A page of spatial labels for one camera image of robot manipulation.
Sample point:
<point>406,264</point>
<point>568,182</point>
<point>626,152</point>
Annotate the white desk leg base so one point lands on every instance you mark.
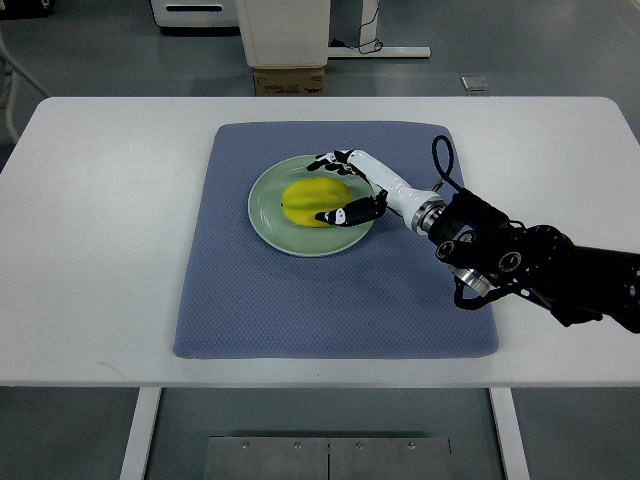
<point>368,45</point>

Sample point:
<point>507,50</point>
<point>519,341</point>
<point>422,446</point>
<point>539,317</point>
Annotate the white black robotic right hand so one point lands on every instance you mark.
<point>418,208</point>

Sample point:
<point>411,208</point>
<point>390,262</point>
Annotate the grey floor outlet plate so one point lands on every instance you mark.
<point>474,83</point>

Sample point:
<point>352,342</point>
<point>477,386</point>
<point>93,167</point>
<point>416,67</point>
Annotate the white table leg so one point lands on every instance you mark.
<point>141,433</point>
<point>508,433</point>

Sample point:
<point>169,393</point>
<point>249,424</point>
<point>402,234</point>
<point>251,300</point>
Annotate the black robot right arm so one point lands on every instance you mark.
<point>575,284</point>

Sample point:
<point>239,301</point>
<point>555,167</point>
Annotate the light green plate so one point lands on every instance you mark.
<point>270,223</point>

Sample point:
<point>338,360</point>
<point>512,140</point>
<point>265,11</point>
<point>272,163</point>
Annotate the white cabinet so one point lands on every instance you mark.
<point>285,34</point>

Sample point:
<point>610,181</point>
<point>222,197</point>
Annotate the white tubes at left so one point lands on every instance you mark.
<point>14,71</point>

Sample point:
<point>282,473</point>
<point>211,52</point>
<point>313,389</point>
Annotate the cardboard box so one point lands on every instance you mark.
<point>298,82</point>

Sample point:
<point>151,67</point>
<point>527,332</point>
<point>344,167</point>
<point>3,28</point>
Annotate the white table right leg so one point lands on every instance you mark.
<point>508,433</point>

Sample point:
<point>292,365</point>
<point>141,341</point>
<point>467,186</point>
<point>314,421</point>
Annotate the white table left leg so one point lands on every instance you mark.
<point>141,433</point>

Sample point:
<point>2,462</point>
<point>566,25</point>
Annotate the white machine with slot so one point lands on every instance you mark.
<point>194,14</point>

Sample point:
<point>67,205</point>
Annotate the yellow starfruit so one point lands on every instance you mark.
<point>303,199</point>

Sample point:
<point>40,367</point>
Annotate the metal base plate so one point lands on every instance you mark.
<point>262,457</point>

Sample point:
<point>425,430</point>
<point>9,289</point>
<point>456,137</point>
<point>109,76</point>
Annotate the blue textured mat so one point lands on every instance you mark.
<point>386,297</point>

